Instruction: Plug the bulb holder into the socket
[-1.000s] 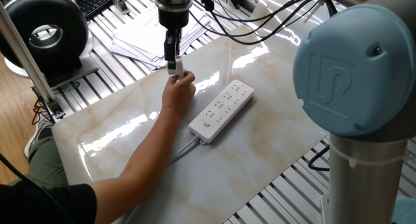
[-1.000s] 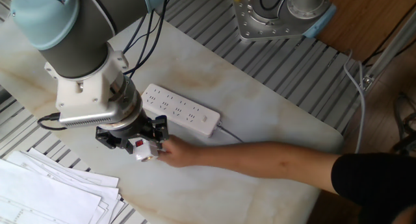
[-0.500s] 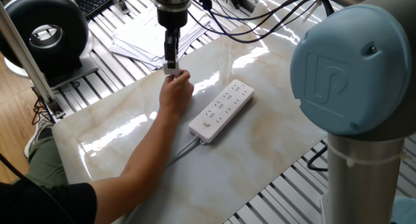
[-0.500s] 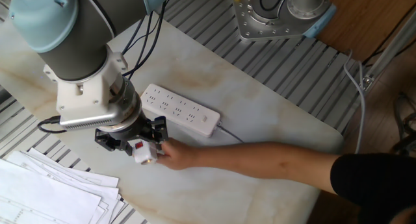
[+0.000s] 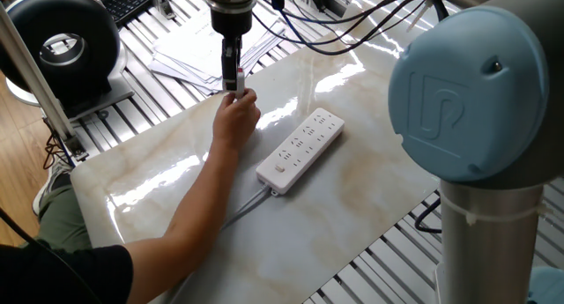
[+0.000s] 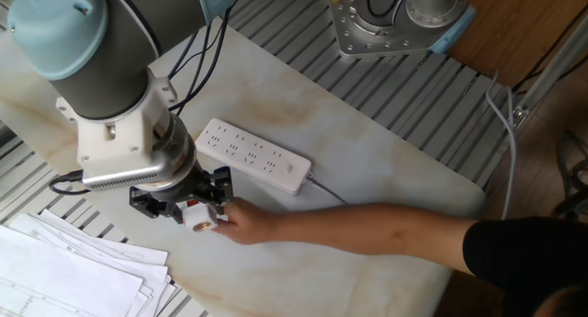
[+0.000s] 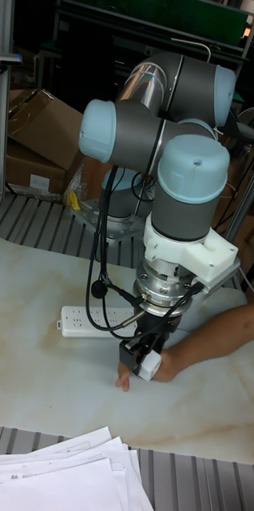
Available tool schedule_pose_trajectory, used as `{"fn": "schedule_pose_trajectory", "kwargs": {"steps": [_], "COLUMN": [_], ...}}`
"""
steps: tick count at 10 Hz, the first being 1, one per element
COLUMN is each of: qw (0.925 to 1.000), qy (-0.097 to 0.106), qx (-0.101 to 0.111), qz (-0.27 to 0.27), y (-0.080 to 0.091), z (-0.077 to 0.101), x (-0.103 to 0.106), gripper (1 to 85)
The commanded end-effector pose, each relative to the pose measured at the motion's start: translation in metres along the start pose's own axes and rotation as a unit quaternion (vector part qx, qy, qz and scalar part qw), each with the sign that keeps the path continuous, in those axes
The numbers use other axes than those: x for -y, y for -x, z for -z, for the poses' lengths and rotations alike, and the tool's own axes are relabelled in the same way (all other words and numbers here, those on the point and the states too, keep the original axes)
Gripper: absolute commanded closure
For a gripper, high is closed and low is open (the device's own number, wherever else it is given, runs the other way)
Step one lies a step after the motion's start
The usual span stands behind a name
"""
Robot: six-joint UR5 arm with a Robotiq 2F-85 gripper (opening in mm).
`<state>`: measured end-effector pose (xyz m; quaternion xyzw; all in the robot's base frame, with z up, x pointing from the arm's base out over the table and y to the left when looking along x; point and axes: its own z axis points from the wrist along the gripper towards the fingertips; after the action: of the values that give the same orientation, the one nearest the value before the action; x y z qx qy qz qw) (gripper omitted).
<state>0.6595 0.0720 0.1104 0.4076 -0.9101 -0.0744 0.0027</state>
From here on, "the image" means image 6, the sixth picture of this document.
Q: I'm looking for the grey power strip cable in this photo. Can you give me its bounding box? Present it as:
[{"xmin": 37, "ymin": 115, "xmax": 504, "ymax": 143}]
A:
[{"xmin": 304, "ymin": 68, "xmax": 518, "ymax": 221}]

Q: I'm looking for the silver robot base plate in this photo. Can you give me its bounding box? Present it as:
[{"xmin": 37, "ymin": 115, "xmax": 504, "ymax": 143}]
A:
[{"xmin": 328, "ymin": 0, "xmax": 460, "ymax": 60}]

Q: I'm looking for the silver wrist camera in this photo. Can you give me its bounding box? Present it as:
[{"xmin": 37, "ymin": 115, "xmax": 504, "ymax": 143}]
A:
[{"xmin": 81, "ymin": 155, "xmax": 194, "ymax": 192}]

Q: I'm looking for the black blue cable loop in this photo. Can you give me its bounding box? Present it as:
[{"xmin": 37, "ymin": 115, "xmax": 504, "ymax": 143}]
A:
[{"xmin": 366, "ymin": 0, "xmax": 413, "ymax": 19}]

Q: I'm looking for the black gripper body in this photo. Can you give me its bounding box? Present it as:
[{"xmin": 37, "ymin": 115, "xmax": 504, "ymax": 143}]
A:
[{"xmin": 155, "ymin": 165, "xmax": 218, "ymax": 218}]

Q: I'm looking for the white power strip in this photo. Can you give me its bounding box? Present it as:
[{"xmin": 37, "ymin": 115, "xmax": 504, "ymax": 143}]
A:
[{"xmin": 194, "ymin": 118, "xmax": 313, "ymax": 197}]

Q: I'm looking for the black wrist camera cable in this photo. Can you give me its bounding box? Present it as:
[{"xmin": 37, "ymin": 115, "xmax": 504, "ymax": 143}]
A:
[{"xmin": 48, "ymin": 169, "xmax": 93, "ymax": 197}]

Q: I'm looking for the black shirt sleeve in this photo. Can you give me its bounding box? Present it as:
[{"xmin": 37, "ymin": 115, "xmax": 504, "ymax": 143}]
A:
[{"xmin": 461, "ymin": 215, "xmax": 588, "ymax": 317}]

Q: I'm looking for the person right hand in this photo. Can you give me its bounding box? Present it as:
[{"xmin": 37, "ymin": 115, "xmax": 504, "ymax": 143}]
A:
[{"xmin": 211, "ymin": 197, "xmax": 281, "ymax": 245}]

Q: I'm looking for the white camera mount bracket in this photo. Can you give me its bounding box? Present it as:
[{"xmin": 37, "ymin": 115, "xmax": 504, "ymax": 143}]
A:
[{"xmin": 54, "ymin": 68, "xmax": 180, "ymax": 178}]

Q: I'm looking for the stack of white paper sheets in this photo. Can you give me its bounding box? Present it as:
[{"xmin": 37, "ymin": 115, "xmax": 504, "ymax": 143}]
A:
[{"xmin": 0, "ymin": 209, "xmax": 183, "ymax": 317}]

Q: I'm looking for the person right forearm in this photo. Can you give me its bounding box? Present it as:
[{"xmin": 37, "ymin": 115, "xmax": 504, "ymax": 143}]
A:
[{"xmin": 270, "ymin": 201, "xmax": 479, "ymax": 275}]

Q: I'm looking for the white marble pattern board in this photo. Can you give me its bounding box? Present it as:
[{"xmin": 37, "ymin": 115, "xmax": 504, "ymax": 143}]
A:
[{"xmin": 0, "ymin": 13, "xmax": 487, "ymax": 317}]

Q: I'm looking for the black chair base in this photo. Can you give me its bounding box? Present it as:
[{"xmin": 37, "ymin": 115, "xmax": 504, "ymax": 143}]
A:
[{"xmin": 553, "ymin": 131, "xmax": 588, "ymax": 220}]

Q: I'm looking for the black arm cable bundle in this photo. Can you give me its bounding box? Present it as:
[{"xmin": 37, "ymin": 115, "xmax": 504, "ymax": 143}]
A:
[{"xmin": 167, "ymin": 0, "xmax": 252, "ymax": 119}]

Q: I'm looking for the aluminium frame beam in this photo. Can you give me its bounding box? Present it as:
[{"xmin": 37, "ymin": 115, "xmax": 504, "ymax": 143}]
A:
[{"xmin": 511, "ymin": 13, "xmax": 588, "ymax": 130}]

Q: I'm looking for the white bulb holder adapter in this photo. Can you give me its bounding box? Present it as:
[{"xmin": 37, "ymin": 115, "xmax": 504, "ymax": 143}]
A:
[{"xmin": 176, "ymin": 199, "xmax": 230, "ymax": 233}]

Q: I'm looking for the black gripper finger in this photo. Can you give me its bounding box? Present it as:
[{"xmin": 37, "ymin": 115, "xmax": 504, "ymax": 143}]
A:
[
  {"xmin": 200, "ymin": 165, "xmax": 235, "ymax": 215},
  {"xmin": 128, "ymin": 186, "xmax": 179, "ymax": 221}
]

